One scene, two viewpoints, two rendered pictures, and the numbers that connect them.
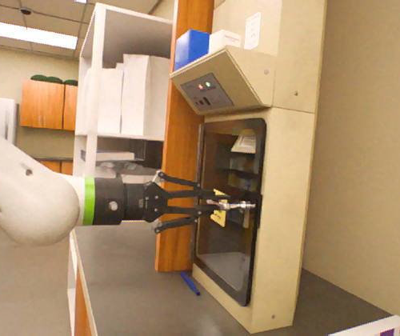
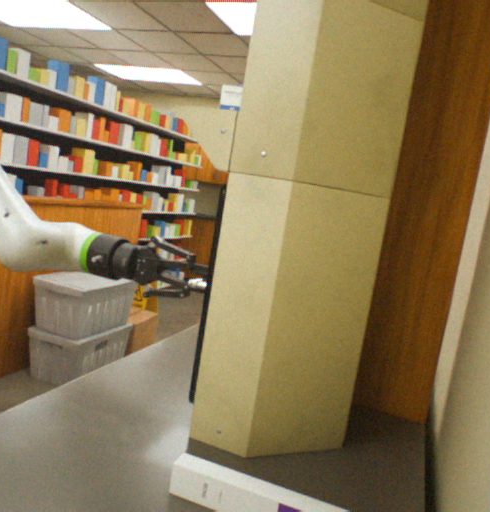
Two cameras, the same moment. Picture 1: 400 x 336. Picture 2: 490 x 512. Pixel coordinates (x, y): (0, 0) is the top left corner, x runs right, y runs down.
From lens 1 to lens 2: 0.73 m
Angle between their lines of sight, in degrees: 45
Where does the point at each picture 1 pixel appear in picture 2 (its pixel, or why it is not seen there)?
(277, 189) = (230, 271)
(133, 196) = (119, 254)
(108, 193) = (98, 247)
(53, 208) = (9, 241)
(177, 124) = not seen: hidden behind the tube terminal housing
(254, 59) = (209, 118)
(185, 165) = not seen: hidden behind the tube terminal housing
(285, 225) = (239, 319)
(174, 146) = not seen: hidden behind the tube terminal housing
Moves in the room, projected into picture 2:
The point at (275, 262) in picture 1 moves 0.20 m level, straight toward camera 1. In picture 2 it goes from (224, 362) to (105, 368)
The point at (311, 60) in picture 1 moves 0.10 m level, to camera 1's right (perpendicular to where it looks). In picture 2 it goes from (291, 110) to (344, 109)
